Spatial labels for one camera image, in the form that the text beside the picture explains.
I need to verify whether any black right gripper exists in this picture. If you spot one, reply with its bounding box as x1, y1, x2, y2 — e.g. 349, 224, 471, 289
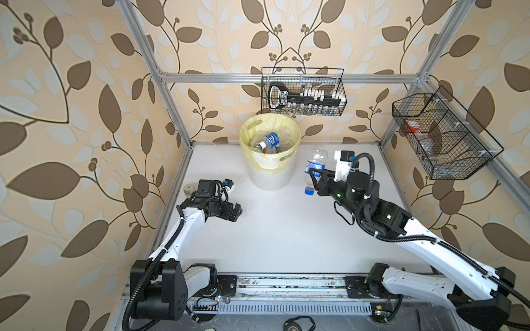
312, 166, 365, 221

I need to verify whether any small bottle blue cap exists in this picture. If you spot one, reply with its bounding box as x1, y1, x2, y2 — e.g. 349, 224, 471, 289
304, 147, 328, 196

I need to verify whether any small bottle blue label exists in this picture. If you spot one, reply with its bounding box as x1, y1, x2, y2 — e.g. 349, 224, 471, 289
258, 132, 280, 153

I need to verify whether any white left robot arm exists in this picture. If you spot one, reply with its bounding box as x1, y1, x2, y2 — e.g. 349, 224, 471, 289
121, 179, 242, 330

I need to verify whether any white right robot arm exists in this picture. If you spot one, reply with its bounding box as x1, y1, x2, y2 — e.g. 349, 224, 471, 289
309, 168, 529, 330

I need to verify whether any white bin yellow bag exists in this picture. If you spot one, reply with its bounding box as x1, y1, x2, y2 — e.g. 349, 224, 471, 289
239, 113, 302, 191

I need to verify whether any black round object bottom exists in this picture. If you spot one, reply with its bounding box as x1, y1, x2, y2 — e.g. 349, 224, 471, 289
283, 315, 317, 331

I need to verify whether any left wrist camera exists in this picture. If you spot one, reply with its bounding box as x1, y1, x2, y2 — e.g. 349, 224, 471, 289
223, 179, 234, 194

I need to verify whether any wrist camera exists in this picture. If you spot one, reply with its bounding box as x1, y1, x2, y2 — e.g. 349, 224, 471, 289
223, 179, 234, 194
333, 150, 356, 182

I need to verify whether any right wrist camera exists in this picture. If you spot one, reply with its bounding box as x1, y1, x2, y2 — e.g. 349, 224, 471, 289
333, 150, 356, 182

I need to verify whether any black wire basket back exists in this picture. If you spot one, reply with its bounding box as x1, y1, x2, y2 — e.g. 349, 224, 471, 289
261, 66, 347, 117

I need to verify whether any black wire basket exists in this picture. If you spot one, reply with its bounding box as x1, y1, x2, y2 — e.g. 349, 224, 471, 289
392, 86, 505, 181
261, 66, 347, 117

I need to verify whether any black wire basket right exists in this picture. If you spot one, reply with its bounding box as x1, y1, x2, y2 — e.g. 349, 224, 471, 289
392, 86, 505, 181

